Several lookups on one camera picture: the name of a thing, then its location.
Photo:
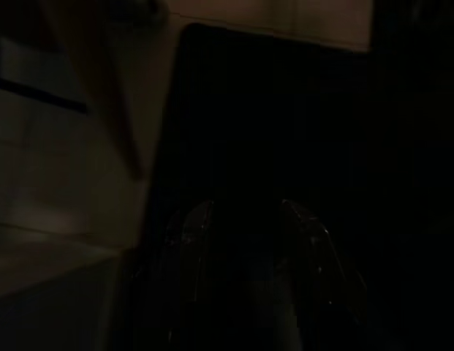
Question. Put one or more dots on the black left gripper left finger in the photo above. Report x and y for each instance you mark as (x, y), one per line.
(175, 278)

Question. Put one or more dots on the black straight bar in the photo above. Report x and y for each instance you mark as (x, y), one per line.
(40, 94)

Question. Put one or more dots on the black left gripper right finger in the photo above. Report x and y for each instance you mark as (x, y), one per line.
(321, 270)

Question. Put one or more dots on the black floor mat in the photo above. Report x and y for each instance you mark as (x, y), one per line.
(270, 120)

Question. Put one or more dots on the brown wooden furniture leg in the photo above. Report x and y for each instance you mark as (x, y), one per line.
(102, 87)

